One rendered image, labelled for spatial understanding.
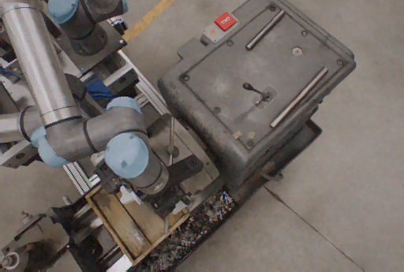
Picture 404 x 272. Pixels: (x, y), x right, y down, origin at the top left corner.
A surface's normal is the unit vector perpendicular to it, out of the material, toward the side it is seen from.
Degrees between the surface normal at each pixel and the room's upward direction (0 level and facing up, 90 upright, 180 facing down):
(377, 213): 0
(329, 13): 0
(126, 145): 19
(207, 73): 0
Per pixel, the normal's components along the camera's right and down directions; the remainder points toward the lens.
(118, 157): -0.27, -0.54
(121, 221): -0.07, -0.32
